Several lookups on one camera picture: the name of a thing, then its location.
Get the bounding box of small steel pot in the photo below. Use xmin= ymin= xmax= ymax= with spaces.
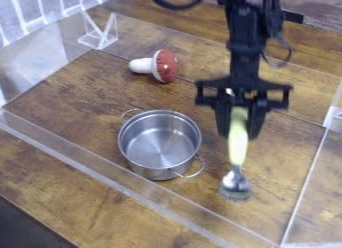
xmin=118 ymin=109 xmax=206 ymax=181

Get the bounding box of green handled metal spoon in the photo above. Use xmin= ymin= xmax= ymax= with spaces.
xmin=221 ymin=107 xmax=252 ymax=201

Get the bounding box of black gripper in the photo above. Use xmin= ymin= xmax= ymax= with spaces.
xmin=196 ymin=46 xmax=293 ymax=139

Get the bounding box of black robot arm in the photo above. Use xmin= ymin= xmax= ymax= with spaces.
xmin=196 ymin=0 xmax=293 ymax=140

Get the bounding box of red white toy mushroom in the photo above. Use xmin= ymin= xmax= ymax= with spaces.
xmin=129 ymin=49 xmax=178 ymax=83

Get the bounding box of black bar on table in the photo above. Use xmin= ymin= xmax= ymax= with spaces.
xmin=216 ymin=0 xmax=307 ymax=25

